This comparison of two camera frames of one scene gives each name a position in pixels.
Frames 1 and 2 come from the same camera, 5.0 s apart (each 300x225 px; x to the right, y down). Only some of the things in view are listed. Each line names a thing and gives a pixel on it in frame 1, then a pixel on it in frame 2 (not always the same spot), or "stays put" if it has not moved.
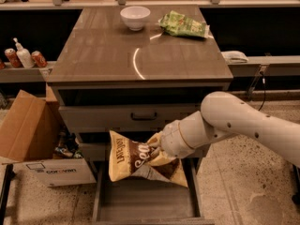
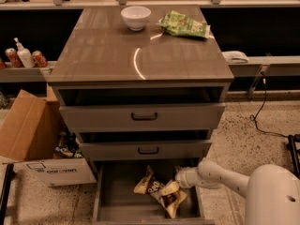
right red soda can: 38,59 stays put
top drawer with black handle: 121,118 stays put
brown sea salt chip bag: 129,158 -> 149,184
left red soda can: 13,58 stays put
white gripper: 170,139 -> 184,176
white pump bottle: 24,57 stays put
